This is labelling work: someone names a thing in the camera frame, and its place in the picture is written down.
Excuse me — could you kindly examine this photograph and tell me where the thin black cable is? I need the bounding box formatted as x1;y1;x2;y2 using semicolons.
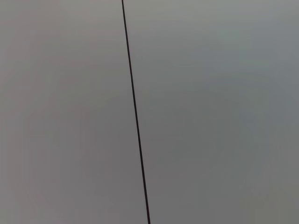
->
121;0;151;224

